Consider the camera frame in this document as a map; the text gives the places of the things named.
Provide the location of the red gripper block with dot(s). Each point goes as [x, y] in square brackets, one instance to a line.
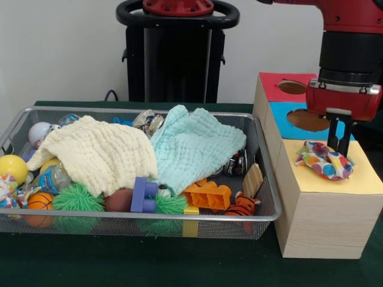
[338, 103]

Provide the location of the colourful heart print cloth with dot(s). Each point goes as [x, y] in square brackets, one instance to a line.
[317, 163]

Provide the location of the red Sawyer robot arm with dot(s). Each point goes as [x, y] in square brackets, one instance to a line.
[350, 45]

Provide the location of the wooden box with three holes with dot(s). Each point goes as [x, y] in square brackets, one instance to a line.
[329, 227]

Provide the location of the orange striped tiger plush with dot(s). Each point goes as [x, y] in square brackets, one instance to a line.
[239, 209]

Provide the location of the orange plastic building block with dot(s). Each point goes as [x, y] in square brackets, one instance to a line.
[209, 197]

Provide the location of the mint green muslin cloth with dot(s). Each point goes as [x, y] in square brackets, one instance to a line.
[191, 143]

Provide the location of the small green spiky ball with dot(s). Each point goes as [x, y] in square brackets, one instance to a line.
[169, 204]

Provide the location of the purple plastic building block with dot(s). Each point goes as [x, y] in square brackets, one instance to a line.
[143, 194]

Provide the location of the dark green tablecloth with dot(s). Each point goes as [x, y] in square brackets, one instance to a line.
[149, 263]

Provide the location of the brown toy football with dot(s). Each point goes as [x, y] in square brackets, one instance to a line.
[118, 200]

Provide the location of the cream yellow muslin cloth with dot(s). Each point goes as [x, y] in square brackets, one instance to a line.
[98, 152]

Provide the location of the large green spiky ball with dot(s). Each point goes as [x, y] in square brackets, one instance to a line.
[77, 197]

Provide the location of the orange mini basketball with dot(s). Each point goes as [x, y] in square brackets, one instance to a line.
[40, 201]

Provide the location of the yellow plastic ball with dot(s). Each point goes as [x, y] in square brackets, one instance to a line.
[13, 169]

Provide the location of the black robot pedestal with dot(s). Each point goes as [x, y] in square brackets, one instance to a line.
[179, 68]

